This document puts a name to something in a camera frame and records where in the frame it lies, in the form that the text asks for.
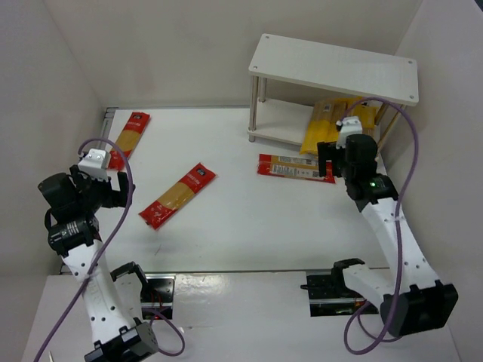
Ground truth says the yellow spaghetti bag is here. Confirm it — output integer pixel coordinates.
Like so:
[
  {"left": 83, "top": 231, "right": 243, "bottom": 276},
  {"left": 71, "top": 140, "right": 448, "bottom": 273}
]
[{"left": 300, "top": 99, "right": 338, "bottom": 155}]

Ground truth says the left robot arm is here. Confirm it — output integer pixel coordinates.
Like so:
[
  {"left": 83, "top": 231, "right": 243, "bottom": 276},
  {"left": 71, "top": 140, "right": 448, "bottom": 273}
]
[{"left": 38, "top": 165, "right": 158, "bottom": 361}]

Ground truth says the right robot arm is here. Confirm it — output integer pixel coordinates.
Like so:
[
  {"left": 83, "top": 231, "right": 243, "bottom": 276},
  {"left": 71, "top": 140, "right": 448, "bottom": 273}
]
[{"left": 317, "top": 134, "right": 458, "bottom": 337}]

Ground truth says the red orange pasta box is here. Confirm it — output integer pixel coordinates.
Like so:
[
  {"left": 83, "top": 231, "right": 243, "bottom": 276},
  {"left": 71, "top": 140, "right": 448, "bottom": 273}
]
[{"left": 257, "top": 154, "right": 336, "bottom": 184}]

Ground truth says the yellow pasta bag shelf middle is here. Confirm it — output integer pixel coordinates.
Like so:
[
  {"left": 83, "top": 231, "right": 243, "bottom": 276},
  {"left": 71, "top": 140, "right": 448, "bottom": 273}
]
[{"left": 325, "top": 99, "right": 348, "bottom": 143}]

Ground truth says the yellow pasta bag shelf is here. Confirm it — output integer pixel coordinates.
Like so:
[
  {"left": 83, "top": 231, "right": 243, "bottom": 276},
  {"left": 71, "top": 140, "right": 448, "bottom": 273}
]
[
  {"left": 325, "top": 99, "right": 348, "bottom": 143},
  {"left": 351, "top": 101, "right": 378, "bottom": 137}
]

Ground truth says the yellow pasta bag shelf right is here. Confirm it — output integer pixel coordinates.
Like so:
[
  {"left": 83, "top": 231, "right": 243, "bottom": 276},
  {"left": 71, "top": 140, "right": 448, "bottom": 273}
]
[{"left": 351, "top": 101, "right": 378, "bottom": 137}]

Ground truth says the white two-tier shelf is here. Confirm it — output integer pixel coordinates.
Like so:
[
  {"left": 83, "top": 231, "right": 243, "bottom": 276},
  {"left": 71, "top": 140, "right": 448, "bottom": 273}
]
[{"left": 248, "top": 34, "right": 419, "bottom": 146}]

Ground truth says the red spaghetti bag far left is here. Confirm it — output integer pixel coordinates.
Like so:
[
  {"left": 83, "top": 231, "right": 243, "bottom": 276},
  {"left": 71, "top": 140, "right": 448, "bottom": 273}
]
[{"left": 108, "top": 112, "right": 151, "bottom": 171}]

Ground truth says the red spaghetti bag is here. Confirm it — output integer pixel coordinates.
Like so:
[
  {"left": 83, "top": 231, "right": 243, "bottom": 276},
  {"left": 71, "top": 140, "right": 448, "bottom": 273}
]
[
  {"left": 139, "top": 163, "right": 217, "bottom": 230},
  {"left": 108, "top": 112, "right": 151, "bottom": 171}
]

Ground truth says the red spaghetti bag centre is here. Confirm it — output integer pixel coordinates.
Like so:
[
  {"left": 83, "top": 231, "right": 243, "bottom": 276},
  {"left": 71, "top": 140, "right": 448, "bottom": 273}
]
[{"left": 139, "top": 163, "right": 217, "bottom": 230}]

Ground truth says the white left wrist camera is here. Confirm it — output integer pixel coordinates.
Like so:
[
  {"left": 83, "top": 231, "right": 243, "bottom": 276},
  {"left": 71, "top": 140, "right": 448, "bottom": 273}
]
[{"left": 78, "top": 149, "right": 110, "bottom": 182}]

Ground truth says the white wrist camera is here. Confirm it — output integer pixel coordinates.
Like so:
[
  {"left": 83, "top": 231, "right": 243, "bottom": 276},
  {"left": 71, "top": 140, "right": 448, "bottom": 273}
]
[
  {"left": 78, "top": 149, "right": 110, "bottom": 182},
  {"left": 336, "top": 116, "right": 363, "bottom": 149}
]

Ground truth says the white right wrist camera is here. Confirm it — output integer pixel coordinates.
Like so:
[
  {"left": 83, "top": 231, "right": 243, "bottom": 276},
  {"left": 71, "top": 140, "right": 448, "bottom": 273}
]
[{"left": 336, "top": 116, "right": 363, "bottom": 149}]

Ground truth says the aluminium table edge rail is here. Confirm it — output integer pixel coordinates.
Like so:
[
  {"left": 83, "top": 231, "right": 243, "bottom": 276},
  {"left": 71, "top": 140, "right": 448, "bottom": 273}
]
[{"left": 100, "top": 107, "right": 118, "bottom": 139}]

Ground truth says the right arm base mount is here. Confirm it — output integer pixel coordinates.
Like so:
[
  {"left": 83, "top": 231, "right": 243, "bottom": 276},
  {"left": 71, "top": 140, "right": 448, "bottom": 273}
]
[{"left": 300, "top": 270, "right": 365, "bottom": 318}]

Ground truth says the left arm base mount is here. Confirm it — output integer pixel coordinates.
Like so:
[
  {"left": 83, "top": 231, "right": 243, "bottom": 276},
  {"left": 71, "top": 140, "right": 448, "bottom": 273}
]
[{"left": 140, "top": 274, "right": 175, "bottom": 320}]

